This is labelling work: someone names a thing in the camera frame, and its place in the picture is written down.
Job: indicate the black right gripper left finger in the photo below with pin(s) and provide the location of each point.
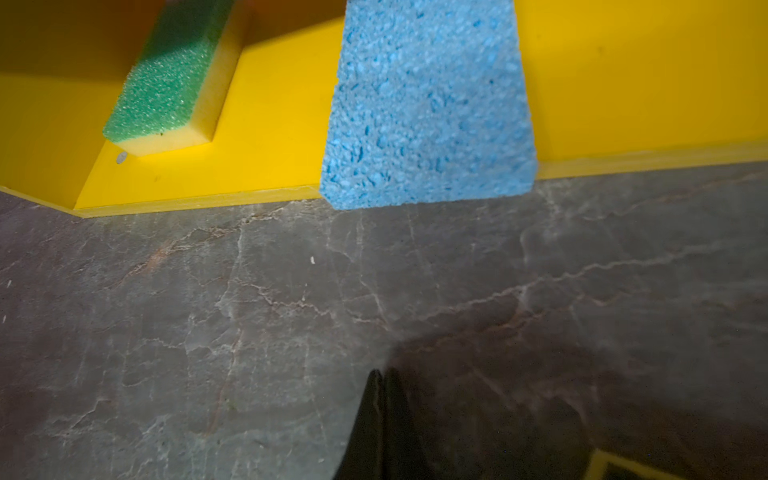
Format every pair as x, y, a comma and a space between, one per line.
364, 455

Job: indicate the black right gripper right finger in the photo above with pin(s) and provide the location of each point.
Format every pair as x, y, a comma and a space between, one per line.
404, 457

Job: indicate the dark green wavy sponge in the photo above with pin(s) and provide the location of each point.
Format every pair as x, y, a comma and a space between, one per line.
604, 465

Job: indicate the blue sponge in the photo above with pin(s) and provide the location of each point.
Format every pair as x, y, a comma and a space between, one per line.
430, 105

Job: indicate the bright green yellow sponge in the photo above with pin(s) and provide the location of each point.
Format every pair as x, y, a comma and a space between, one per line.
174, 94

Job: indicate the yellow wooden two-tier shelf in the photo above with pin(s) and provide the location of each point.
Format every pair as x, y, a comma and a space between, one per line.
612, 86

